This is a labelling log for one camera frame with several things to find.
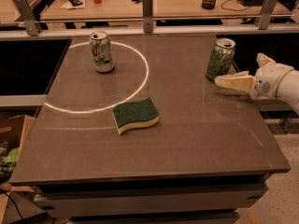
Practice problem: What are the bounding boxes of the metal bracket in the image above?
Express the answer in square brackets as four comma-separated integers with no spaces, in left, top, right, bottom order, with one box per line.
[13,0,41,36]
[254,0,278,30]
[142,0,153,33]

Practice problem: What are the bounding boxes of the green yellow sponge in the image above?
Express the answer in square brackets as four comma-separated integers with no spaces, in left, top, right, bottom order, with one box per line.
[112,98,160,134]

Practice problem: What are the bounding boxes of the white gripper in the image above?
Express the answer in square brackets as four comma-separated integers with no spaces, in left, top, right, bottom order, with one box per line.
[214,53,294,99]

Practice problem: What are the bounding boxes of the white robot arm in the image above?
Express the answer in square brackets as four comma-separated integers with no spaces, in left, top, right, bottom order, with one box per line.
[215,53,299,115]

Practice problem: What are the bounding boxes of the green bag in box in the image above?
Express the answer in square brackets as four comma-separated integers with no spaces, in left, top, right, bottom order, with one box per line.
[0,142,20,181]

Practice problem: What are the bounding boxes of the left metal bracket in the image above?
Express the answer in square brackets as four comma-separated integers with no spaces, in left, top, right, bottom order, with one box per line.
[13,0,41,36]

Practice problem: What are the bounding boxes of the cardboard box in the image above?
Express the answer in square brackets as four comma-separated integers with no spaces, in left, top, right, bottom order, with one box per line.
[0,115,43,224]

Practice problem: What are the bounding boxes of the white 7up can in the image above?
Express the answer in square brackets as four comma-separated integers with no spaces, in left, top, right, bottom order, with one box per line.
[90,31,114,73]

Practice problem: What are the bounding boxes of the green soda can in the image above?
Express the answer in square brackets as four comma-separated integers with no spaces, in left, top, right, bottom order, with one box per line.
[206,38,235,80]

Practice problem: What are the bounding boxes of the black cable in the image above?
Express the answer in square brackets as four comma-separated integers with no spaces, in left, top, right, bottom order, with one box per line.
[0,189,26,224]

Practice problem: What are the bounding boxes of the right metal bracket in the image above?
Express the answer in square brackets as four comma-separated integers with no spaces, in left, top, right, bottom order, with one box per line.
[254,0,278,30]

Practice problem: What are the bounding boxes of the black mesh cup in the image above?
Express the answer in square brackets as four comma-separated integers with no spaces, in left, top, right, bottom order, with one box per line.
[202,0,217,9]

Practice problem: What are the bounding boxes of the middle metal bracket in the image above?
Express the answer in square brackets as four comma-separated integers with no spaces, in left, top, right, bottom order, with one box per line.
[142,0,153,33]

